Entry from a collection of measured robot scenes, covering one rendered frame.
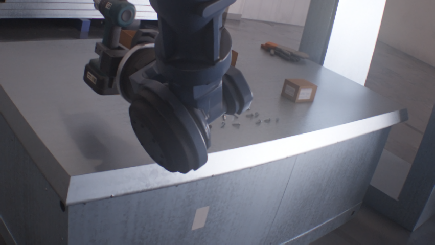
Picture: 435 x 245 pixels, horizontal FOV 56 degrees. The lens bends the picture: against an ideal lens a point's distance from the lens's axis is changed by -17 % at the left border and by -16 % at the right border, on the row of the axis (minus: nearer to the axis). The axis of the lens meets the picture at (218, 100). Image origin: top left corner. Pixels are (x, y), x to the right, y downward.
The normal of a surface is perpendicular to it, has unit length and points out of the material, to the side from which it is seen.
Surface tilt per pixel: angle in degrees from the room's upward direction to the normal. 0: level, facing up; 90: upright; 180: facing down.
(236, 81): 65
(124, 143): 0
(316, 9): 90
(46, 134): 0
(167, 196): 90
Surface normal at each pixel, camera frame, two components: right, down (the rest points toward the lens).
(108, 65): -0.74, 0.04
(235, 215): 0.67, 0.39
